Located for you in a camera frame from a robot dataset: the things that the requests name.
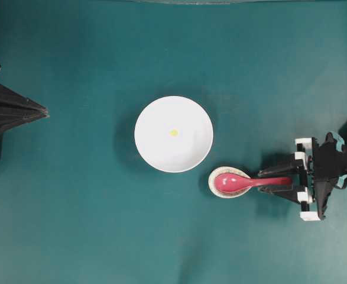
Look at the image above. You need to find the yellow hexagonal prism block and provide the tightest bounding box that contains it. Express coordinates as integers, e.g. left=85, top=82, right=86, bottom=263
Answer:
left=170, top=130, right=179, bottom=137

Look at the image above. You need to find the red plastic spoon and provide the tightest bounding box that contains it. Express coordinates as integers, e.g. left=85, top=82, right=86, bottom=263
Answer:
left=215, top=173, right=292, bottom=193

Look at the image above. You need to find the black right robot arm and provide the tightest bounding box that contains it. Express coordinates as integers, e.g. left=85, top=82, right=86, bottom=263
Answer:
left=257, top=126, right=347, bottom=221

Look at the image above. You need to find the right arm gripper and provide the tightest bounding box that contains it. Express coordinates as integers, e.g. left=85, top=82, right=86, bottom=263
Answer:
left=257, top=137, right=327, bottom=221

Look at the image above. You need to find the beige crackle spoon rest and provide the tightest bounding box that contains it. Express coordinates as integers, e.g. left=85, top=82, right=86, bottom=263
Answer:
left=208, top=166, right=250, bottom=199

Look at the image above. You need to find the white ceramic bowl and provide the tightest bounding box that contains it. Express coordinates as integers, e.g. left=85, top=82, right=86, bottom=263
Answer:
left=134, top=96, right=214, bottom=173

